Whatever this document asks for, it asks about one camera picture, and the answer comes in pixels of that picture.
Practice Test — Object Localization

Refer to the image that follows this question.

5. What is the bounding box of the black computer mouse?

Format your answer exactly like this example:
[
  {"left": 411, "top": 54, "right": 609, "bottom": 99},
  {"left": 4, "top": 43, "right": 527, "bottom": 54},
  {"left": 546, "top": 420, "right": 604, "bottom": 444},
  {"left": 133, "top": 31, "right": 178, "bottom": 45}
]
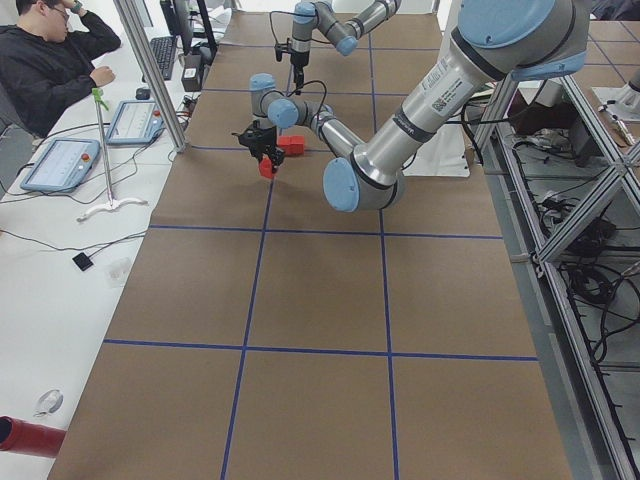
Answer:
[{"left": 135, "top": 87, "right": 151, "bottom": 100}]

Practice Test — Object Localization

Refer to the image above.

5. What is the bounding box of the black monitor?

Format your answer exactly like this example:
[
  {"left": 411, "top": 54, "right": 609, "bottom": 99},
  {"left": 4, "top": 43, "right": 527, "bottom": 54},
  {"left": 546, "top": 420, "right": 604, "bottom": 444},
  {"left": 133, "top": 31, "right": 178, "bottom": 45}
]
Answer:
[{"left": 159, "top": 0, "right": 218, "bottom": 65}]

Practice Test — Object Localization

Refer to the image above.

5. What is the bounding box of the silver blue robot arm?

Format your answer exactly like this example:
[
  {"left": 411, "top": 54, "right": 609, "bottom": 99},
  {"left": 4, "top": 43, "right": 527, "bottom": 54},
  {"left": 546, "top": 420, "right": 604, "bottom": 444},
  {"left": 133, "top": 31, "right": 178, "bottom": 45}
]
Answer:
[
  {"left": 287, "top": 0, "right": 402, "bottom": 90},
  {"left": 237, "top": 0, "right": 591, "bottom": 212}
]

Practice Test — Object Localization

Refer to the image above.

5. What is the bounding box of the small black square pad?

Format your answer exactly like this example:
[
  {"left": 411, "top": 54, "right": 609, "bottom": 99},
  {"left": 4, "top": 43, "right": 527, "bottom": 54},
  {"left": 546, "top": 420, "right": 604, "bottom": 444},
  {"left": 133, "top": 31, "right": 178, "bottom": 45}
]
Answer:
[{"left": 72, "top": 252, "right": 94, "bottom": 272}]

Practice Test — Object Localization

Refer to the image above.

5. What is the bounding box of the aluminium truss frame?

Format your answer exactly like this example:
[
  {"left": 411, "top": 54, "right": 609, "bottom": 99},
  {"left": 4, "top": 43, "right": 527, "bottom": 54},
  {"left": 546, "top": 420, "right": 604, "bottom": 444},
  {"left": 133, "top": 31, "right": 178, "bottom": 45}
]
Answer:
[{"left": 463, "top": 64, "right": 639, "bottom": 479}]

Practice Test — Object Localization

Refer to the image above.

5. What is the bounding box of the black keyboard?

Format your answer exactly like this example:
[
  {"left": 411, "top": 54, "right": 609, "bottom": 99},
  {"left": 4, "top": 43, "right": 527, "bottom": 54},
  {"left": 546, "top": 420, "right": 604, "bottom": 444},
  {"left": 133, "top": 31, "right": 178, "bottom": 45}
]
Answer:
[{"left": 149, "top": 36, "right": 177, "bottom": 80}]

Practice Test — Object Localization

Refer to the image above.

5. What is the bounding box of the person in black jacket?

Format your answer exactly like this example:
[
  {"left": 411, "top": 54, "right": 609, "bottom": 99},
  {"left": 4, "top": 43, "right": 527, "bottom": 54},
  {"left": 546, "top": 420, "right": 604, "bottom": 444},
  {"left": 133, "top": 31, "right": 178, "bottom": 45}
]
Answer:
[{"left": 1, "top": 1, "right": 121, "bottom": 138}]

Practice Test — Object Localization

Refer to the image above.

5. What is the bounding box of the brown paper table mat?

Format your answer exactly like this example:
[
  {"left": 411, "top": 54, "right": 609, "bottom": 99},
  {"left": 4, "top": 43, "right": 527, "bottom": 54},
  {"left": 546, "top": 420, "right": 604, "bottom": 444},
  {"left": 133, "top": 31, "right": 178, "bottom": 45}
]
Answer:
[{"left": 50, "top": 13, "right": 571, "bottom": 479}]

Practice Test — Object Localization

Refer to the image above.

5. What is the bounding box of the black box with label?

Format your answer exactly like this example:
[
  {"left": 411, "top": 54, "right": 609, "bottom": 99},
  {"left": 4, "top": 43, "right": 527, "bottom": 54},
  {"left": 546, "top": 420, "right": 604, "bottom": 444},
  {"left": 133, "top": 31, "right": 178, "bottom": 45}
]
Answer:
[{"left": 181, "top": 54, "right": 202, "bottom": 92}]

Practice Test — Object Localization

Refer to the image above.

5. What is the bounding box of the aluminium frame post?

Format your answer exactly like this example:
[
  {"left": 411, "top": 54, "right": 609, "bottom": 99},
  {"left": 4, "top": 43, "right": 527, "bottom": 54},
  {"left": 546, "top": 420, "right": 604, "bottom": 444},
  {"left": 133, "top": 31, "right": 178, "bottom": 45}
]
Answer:
[{"left": 113, "top": 0, "right": 187, "bottom": 153}]

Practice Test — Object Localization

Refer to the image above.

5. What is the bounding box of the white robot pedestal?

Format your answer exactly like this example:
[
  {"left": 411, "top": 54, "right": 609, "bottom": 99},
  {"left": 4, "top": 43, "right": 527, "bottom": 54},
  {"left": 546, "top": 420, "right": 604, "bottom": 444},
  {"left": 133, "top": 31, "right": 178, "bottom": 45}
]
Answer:
[{"left": 403, "top": 124, "right": 470, "bottom": 178}]

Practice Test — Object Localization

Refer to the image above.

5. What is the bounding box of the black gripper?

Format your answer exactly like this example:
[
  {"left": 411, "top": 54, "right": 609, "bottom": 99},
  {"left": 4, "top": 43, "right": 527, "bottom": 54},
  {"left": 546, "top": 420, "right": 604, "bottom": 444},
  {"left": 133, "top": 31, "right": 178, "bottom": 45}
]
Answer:
[
  {"left": 291, "top": 50, "right": 308, "bottom": 95},
  {"left": 249, "top": 127, "right": 285, "bottom": 168}
]

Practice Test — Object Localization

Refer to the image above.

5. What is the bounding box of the red cube block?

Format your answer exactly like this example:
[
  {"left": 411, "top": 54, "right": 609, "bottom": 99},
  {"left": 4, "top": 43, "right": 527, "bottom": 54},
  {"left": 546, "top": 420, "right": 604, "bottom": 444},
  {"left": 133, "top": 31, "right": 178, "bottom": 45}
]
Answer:
[
  {"left": 259, "top": 156, "right": 278, "bottom": 179},
  {"left": 277, "top": 136, "right": 292, "bottom": 156}
]

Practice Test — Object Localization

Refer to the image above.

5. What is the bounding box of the blue teach pendant far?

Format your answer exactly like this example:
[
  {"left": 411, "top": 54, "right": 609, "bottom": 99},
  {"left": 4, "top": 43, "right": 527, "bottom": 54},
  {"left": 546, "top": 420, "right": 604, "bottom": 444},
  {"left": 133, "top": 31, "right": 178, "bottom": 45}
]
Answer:
[{"left": 106, "top": 100, "right": 164, "bottom": 146}]

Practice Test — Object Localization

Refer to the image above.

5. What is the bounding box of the blue teach pendant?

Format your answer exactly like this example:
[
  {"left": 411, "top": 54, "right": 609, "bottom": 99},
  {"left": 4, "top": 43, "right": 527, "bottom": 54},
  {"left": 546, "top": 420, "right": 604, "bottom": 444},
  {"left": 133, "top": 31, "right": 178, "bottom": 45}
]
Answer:
[
  {"left": 106, "top": 100, "right": 164, "bottom": 146},
  {"left": 20, "top": 138, "right": 101, "bottom": 193}
]

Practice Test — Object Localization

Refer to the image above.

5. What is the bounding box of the grabber stick tool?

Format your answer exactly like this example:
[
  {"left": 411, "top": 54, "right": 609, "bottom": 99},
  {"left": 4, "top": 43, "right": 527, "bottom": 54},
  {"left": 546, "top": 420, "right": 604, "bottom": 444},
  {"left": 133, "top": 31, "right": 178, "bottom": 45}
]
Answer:
[{"left": 76, "top": 87, "right": 148, "bottom": 223}]

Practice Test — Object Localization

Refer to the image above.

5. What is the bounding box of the red cylinder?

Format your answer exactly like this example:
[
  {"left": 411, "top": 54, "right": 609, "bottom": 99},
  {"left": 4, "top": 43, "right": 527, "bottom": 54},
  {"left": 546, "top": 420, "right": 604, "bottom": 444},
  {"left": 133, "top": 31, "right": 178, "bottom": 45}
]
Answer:
[{"left": 1, "top": 416, "right": 66, "bottom": 458}]

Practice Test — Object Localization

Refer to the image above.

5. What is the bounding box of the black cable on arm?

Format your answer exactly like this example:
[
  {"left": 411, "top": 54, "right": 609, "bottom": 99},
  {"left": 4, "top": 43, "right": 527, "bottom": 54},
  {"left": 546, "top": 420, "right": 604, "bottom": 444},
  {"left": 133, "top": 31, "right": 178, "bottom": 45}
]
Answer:
[
  {"left": 268, "top": 9, "right": 301, "bottom": 56},
  {"left": 285, "top": 79, "right": 335, "bottom": 126}
]

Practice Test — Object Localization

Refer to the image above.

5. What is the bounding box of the red cube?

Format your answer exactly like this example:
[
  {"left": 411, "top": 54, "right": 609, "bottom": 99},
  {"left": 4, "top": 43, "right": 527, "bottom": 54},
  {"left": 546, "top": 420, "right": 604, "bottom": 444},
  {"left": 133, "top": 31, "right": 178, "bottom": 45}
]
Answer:
[{"left": 289, "top": 135, "right": 306, "bottom": 156}]

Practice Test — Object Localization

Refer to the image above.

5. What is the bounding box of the blue teach pendant near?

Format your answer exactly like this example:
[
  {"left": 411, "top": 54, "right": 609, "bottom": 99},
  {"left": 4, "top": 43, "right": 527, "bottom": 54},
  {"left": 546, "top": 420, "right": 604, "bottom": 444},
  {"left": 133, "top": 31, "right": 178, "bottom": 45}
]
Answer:
[{"left": 20, "top": 138, "right": 101, "bottom": 193}]

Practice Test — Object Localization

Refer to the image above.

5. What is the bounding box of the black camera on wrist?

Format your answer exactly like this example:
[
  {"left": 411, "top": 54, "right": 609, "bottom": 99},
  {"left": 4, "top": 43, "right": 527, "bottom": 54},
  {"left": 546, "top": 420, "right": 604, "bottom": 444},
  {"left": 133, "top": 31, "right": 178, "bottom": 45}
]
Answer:
[
  {"left": 274, "top": 39, "right": 291, "bottom": 62},
  {"left": 232, "top": 126, "right": 261, "bottom": 149}
]

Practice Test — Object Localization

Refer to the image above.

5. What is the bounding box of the clear plastic cup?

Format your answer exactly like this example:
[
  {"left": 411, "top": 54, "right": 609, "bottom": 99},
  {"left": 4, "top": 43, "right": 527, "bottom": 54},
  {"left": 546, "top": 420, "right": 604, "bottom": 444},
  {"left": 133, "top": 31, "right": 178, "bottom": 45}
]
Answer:
[{"left": 105, "top": 257, "right": 132, "bottom": 288}]

